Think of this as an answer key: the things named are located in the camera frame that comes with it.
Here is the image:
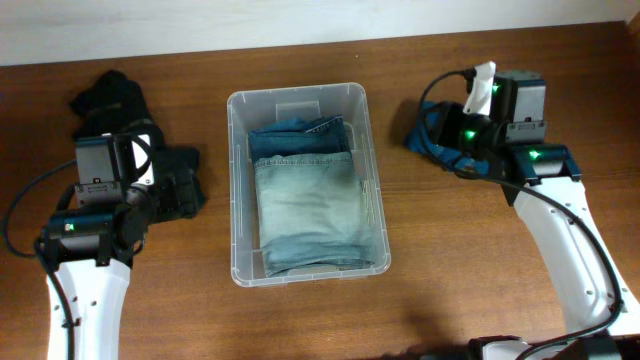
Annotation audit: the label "black garment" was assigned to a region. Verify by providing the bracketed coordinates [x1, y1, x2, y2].
[68, 69, 207, 221]

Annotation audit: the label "dark blue jeans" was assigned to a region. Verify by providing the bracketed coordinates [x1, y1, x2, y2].
[248, 115, 351, 162]

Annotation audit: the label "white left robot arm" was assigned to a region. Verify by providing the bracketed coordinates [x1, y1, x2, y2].
[34, 165, 205, 359]

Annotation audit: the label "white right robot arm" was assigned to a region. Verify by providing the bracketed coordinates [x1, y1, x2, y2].
[416, 102, 639, 359]

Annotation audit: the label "teal taped cloth bundle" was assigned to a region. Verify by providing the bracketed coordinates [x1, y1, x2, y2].
[404, 101, 489, 175]

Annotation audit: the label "light blue jeans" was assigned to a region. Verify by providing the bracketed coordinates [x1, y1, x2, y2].
[254, 152, 376, 277]

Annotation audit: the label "clear plastic storage bin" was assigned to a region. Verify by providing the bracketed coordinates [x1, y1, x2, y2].
[227, 82, 392, 287]

